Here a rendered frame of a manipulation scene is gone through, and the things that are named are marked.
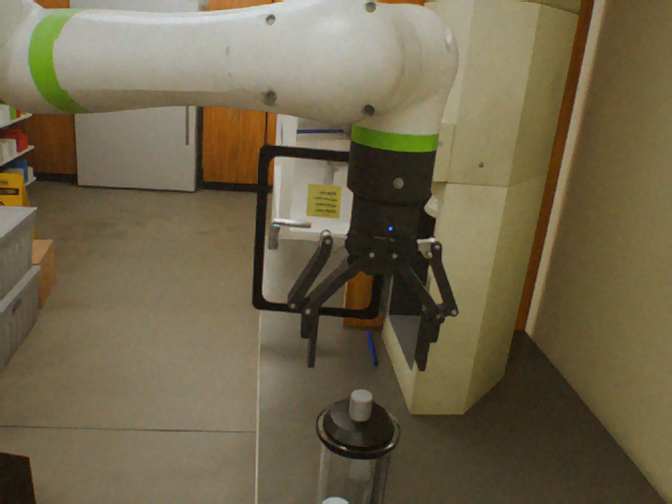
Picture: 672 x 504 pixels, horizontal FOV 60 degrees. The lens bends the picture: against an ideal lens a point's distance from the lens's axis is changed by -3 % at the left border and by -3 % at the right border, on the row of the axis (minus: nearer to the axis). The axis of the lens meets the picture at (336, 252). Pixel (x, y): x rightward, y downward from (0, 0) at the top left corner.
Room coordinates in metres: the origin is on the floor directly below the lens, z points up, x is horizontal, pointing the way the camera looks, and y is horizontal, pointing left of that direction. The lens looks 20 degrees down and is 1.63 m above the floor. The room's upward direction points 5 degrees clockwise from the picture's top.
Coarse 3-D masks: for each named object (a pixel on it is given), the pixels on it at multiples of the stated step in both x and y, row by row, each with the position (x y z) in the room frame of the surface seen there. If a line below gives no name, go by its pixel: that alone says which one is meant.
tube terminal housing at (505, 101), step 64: (448, 0) 1.13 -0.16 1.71; (512, 0) 1.00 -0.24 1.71; (512, 64) 1.00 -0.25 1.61; (512, 128) 1.00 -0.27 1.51; (448, 192) 0.99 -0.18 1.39; (512, 192) 1.02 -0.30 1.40; (448, 256) 0.99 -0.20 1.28; (512, 256) 1.08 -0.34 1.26; (384, 320) 1.30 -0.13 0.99; (448, 320) 0.99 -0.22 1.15; (512, 320) 1.14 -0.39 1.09; (448, 384) 1.00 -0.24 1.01
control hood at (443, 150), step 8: (440, 128) 0.98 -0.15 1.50; (448, 128) 0.99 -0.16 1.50; (440, 136) 0.98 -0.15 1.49; (448, 136) 0.99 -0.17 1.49; (440, 144) 0.98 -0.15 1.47; (448, 144) 0.99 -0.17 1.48; (440, 152) 0.98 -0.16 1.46; (448, 152) 0.99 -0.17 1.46; (440, 160) 0.98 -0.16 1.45; (448, 160) 0.99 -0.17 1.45; (440, 168) 0.98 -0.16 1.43; (440, 176) 0.99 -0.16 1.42
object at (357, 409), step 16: (352, 400) 0.63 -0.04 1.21; (368, 400) 0.63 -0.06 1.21; (336, 416) 0.63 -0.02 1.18; (352, 416) 0.63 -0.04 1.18; (368, 416) 0.63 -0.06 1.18; (384, 416) 0.64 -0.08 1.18; (336, 432) 0.60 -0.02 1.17; (352, 432) 0.60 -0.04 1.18; (368, 432) 0.60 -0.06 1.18; (384, 432) 0.61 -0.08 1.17
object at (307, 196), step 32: (288, 160) 1.28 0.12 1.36; (320, 160) 1.29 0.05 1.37; (288, 192) 1.28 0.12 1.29; (320, 192) 1.29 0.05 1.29; (352, 192) 1.29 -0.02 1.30; (288, 224) 1.28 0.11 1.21; (320, 224) 1.29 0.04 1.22; (288, 256) 1.29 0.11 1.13; (288, 288) 1.29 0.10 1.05; (352, 288) 1.29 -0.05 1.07
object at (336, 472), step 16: (320, 416) 0.64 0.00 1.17; (320, 432) 0.61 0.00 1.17; (400, 432) 0.63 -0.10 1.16; (320, 448) 0.63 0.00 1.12; (352, 448) 0.59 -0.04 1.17; (368, 448) 0.59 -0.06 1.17; (384, 448) 0.59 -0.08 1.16; (320, 464) 0.62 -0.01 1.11; (336, 464) 0.60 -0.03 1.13; (352, 464) 0.59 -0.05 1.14; (368, 464) 0.59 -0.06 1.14; (384, 464) 0.61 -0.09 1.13; (320, 480) 0.62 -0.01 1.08; (336, 480) 0.60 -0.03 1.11; (352, 480) 0.59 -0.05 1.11; (368, 480) 0.59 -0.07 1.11; (384, 480) 0.62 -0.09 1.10; (320, 496) 0.61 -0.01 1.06; (336, 496) 0.59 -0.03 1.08; (352, 496) 0.59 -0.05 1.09; (368, 496) 0.60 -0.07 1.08
